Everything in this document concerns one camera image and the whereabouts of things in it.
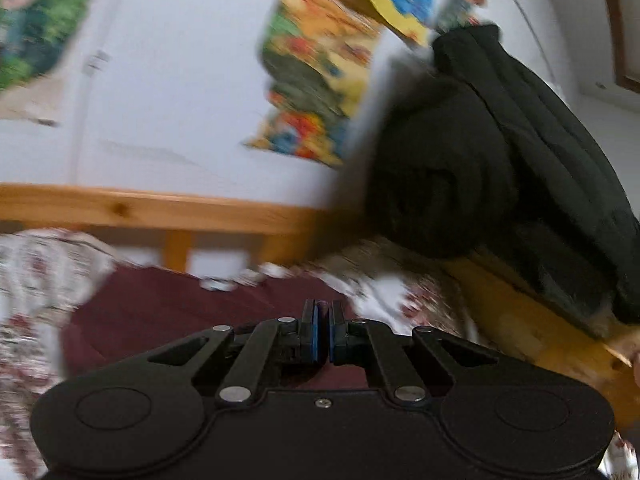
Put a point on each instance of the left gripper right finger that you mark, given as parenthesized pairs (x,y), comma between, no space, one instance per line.
(338,345)

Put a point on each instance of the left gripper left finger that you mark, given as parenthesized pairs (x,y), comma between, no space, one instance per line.
(308,331)

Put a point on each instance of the maroon sweater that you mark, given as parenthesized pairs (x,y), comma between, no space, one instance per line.
(139,309)

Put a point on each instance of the black padded jacket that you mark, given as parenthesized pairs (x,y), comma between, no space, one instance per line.
(465,148)

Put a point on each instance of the yellow colourful comic poster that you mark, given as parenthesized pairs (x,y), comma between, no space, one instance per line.
(318,54)

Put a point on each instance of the floral white bedspread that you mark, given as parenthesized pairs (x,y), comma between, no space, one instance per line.
(425,394)

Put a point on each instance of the green comic poster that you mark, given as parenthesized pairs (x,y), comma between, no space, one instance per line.
(36,39)

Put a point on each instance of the wooden bed frame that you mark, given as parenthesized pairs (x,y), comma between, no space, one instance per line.
(506,310)

